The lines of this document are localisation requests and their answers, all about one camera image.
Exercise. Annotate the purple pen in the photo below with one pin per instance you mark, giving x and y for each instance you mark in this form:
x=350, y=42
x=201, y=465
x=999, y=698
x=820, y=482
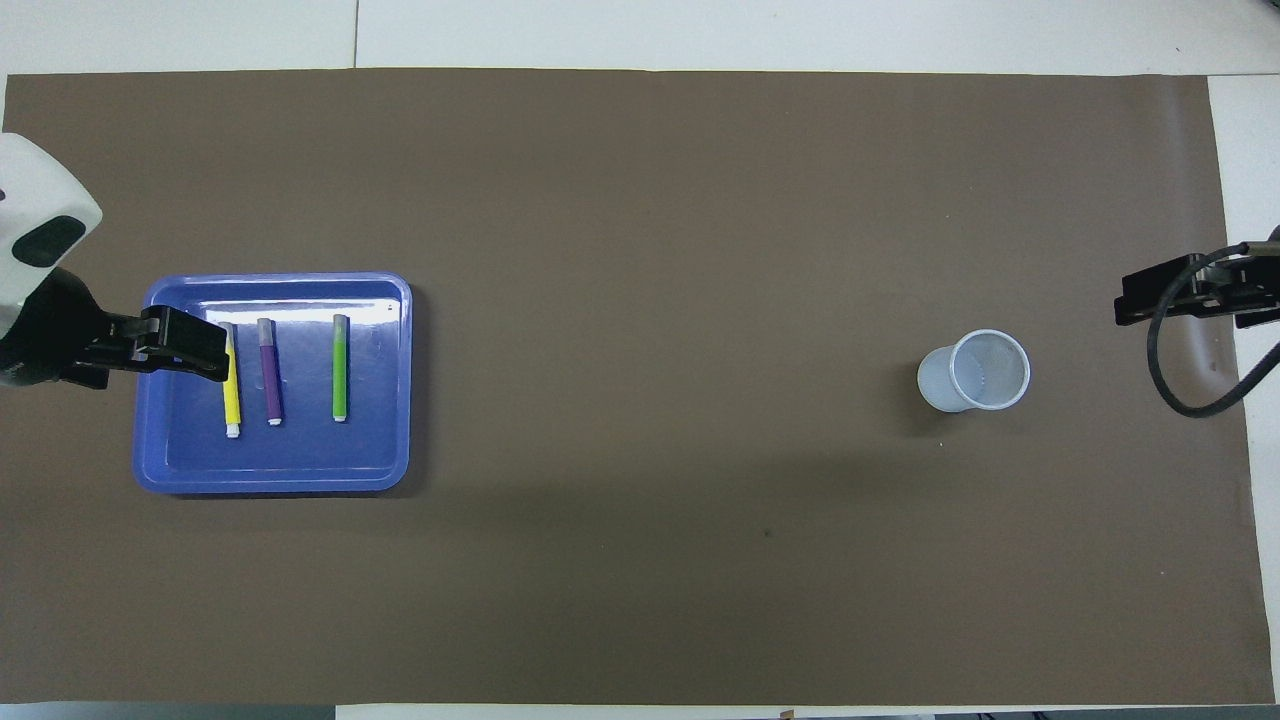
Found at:
x=271, y=380

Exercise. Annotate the brown table mat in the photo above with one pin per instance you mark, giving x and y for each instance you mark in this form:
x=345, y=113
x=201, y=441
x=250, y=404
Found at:
x=640, y=200

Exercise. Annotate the translucent plastic cup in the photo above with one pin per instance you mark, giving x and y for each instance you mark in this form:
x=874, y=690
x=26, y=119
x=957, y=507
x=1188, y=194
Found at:
x=940, y=385

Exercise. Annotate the yellow pen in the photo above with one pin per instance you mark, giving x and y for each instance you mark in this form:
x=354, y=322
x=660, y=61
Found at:
x=232, y=400

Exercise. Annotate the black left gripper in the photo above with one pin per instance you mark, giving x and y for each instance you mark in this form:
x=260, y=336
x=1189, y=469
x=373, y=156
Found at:
x=50, y=330

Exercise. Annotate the green pen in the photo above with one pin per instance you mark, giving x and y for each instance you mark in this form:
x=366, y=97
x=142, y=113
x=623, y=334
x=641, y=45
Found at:
x=340, y=380

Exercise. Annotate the blue plastic tray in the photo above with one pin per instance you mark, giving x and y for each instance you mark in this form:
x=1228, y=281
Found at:
x=300, y=450

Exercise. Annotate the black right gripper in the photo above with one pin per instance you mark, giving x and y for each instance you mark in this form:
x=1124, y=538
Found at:
x=1268, y=280

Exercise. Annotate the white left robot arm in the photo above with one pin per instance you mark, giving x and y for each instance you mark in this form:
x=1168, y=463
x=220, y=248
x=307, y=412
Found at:
x=40, y=180

